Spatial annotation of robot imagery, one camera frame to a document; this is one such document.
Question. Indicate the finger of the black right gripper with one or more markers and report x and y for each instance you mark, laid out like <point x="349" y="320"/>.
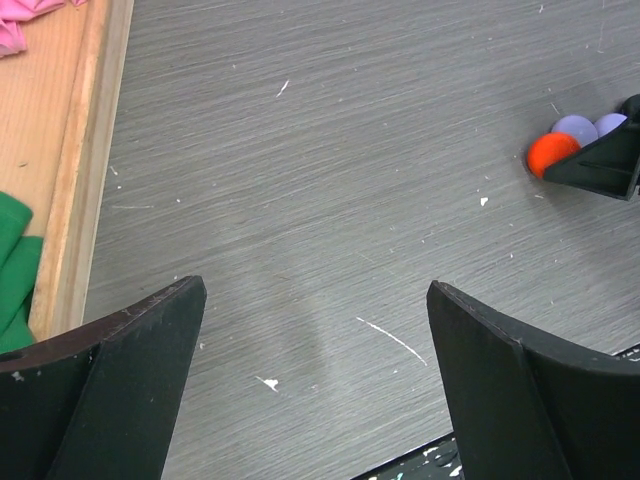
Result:
<point x="609" y="166"/>

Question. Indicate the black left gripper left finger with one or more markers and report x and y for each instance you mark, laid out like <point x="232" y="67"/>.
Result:
<point x="101" y="401"/>

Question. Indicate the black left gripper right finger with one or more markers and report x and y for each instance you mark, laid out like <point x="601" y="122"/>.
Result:
<point x="526" y="404"/>

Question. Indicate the lilac earbud case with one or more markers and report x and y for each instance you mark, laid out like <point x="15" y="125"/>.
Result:
<point x="578" y="127"/>
<point x="609" y="122"/>

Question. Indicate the orange earbud case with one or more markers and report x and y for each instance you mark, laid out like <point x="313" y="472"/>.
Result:
<point x="550" y="149"/>

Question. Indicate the black earbud charging case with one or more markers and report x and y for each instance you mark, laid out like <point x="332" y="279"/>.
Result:
<point x="631" y="106"/>

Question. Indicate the green t-shirt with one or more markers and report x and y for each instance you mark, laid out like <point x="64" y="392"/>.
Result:
<point x="20" y="258"/>

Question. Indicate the wooden rack base tray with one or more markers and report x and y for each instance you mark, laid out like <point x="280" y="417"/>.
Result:
<point x="58" y="106"/>

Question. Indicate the pink t-shirt on hanger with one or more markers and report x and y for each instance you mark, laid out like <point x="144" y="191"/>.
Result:
<point x="14" y="13"/>

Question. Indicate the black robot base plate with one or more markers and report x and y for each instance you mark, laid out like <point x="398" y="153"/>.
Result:
<point x="439" y="459"/>

